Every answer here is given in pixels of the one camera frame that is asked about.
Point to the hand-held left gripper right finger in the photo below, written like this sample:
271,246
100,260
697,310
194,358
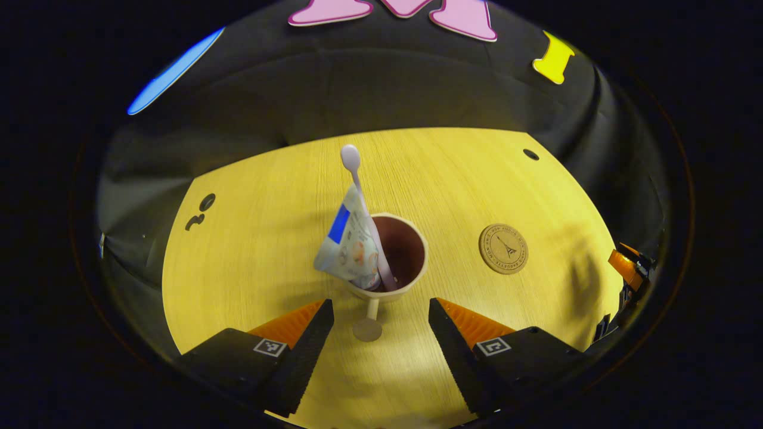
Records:
453,357

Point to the black backdrop cloth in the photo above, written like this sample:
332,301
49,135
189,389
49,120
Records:
357,89

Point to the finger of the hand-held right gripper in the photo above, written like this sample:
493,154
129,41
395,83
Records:
629,249
623,268

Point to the round cork coaster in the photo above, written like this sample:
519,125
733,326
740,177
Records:
503,248

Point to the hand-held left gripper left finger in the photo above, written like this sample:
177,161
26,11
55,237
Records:
310,351

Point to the white toothpaste tube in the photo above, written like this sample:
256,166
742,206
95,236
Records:
351,250

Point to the beige cup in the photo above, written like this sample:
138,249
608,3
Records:
411,256

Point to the pink toothbrush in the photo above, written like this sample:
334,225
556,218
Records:
351,158

